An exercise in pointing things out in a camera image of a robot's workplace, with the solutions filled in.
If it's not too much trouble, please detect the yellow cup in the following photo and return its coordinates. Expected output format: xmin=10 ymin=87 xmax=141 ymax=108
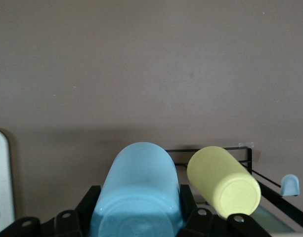
xmin=186 ymin=145 xmax=262 ymax=220

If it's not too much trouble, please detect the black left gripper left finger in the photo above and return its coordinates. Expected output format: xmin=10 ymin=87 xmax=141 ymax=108
xmin=0 ymin=185 xmax=102 ymax=237

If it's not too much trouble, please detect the light blue cup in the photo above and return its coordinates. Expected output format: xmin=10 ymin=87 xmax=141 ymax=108
xmin=89 ymin=141 xmax=185 ymax=237

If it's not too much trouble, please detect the black wire cup rack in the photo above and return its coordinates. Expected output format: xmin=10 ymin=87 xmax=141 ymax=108
xmin=164 ymin=146 xmax=303 ymax=237

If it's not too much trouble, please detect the beige Rabbit tray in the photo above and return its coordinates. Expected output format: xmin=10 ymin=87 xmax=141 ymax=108
xmin=0 ymin=127 xmax=16 ymax=224

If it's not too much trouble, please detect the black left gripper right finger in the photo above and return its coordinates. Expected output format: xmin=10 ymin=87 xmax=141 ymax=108
xmin=178 ymin=184 xmax=273 ymax=237

